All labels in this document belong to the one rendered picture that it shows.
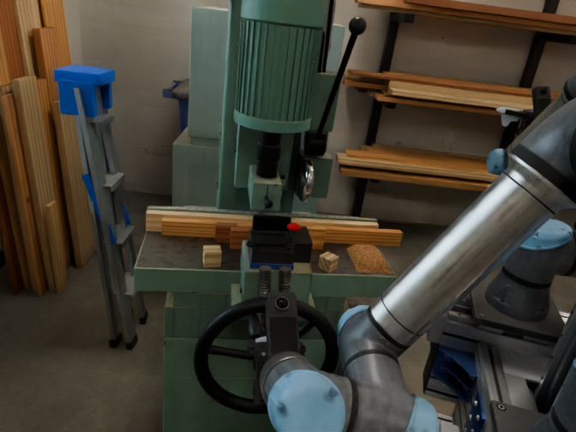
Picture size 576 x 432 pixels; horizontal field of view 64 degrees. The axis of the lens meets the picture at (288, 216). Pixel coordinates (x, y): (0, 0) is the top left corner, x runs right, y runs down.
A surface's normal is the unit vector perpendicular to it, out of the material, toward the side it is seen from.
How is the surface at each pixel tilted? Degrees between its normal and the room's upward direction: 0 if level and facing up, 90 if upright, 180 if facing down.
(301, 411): 59
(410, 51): 90
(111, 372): 0
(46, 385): 0
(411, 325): 88
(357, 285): 90
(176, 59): 90
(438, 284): 78
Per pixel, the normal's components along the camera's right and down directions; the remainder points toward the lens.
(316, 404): 0.16, -0.10
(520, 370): 0.12, -0.90
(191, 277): 0.13, 0.42
